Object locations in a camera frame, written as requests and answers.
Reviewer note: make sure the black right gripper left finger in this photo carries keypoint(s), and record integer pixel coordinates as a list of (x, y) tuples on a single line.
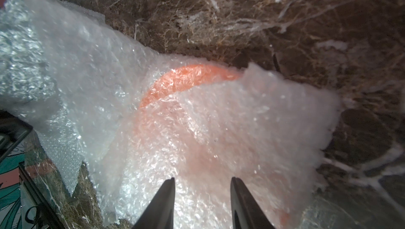
[(159, 214)]

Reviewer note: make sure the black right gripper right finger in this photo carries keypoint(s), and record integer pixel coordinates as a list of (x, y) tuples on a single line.
[(246, 213)]

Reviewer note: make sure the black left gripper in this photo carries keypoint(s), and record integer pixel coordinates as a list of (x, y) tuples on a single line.
[(13, 132)]

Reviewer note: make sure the clear bubble wrap sheet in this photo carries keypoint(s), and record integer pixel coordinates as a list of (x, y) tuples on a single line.
[(72, 77)]

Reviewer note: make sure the pink bubble bundle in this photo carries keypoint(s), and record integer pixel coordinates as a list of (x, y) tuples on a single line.
[(262, 128)]

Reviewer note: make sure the orange dinner plate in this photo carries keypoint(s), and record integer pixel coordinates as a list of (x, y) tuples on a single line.
[(186, 77)]

